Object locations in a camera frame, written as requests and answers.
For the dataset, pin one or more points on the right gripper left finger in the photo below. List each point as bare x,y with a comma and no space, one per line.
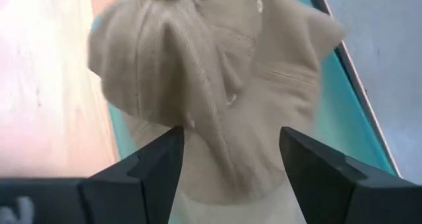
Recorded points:
132,191

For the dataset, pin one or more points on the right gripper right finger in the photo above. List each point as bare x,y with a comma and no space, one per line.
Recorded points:
329,191

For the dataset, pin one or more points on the beige baseball cap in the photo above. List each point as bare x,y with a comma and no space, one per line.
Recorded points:
211,69

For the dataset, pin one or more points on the teal plastic tray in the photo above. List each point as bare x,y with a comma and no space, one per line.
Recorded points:
343,118

